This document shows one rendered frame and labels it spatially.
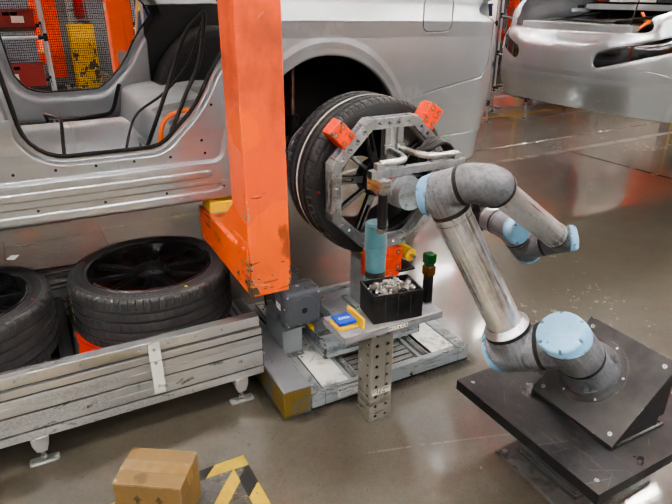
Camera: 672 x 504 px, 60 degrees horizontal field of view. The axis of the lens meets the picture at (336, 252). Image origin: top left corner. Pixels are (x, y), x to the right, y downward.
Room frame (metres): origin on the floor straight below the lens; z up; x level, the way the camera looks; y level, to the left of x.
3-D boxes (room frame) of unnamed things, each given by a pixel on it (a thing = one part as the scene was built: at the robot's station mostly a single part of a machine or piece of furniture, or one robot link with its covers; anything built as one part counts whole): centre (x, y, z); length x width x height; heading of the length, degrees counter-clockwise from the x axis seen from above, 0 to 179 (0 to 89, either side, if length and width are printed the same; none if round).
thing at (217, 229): (2.32, 0.43, 0.69); 0.52 x 0.17 x 0.35; 27
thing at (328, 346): (2.42, -0.09, 0.13); 0.50 x 0.36 x 0.10; 117
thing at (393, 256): (2.32, -0.19, 0.48); 0.16 x 0.12 x 0.17; 27
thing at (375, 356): (1.90, -0.15, 0.21); 0.10 x 0.10 x 0.42; 27
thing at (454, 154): (2.23, -0.36, 1.03); 0.19 x 0.18 x 0.11; 27
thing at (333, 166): (2.29, -0.21, 0.85); 0.54 x 0.07 x 0.54; 117
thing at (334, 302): (2.44, -0.13, 0.32); 0.40 x 0.30 x 0.28; 117
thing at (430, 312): (1.92, -0.18, 0.44); 0.43 x 0.17 x 0.03; 117
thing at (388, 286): (1.93, -0.21, 0.51); 0.20 x 0.14 x 0.13; 109
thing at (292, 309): (2.36, 0.23, 0.26); 0.42 x 0.18 x 0.35; 27
